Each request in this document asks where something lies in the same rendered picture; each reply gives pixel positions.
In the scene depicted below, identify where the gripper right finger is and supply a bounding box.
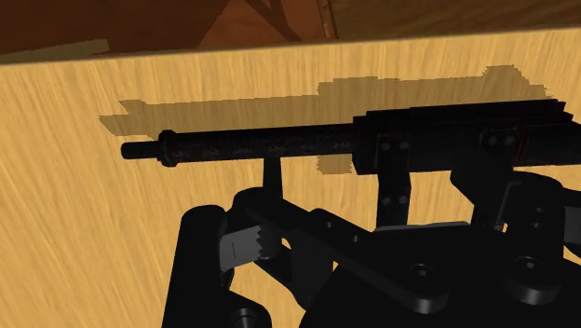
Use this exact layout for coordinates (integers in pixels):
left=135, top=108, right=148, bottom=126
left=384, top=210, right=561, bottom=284
left=499, top=171, right=581, bottom=307

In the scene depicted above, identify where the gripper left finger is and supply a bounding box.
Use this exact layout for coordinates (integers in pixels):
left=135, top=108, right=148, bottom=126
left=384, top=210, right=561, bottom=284
left=160, top=186, right=453, bottom=328

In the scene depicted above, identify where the light wooden table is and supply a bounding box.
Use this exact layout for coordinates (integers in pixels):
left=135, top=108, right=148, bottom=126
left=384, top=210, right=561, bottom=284
left=0, top=26, right=581, bottom=328

